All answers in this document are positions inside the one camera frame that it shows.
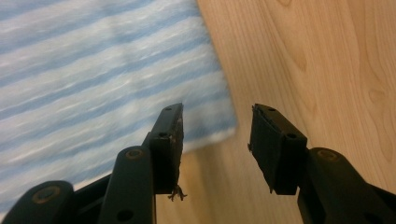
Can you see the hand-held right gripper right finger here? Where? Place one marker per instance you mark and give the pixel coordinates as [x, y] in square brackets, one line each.
[274, 155]

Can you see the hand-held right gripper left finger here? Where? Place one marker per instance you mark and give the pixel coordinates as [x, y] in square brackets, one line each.
[165, 155]

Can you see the blue white striped towel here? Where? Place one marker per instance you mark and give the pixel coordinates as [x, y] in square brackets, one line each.
[93, 77]

